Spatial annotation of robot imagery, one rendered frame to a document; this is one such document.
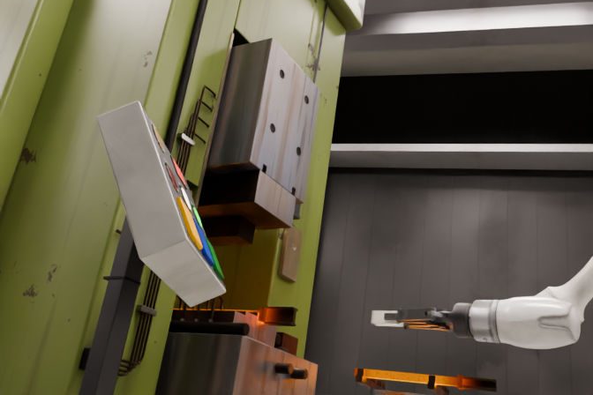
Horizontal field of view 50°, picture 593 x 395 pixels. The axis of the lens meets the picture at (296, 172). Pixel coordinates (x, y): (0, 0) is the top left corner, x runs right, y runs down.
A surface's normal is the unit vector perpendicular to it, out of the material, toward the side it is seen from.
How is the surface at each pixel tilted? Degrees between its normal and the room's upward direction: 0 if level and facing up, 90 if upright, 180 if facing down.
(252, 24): 90
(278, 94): 90
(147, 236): 90
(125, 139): 90
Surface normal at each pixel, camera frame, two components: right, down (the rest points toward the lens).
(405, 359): -0.26, -0.42
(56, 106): -0.49, -0.41
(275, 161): 0.86, -0.09
